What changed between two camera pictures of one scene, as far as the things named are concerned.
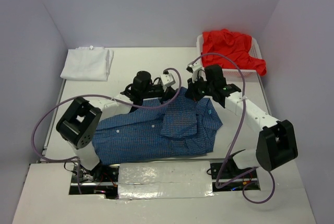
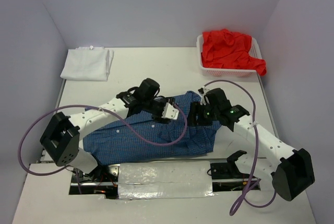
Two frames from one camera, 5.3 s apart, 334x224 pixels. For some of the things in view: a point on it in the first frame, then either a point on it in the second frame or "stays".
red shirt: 233,45 stays
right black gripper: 192,92 → 197,108
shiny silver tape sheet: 144,180 stays
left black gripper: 164,92 → 158,118
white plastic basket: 254,51 stays
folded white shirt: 88,63 stays
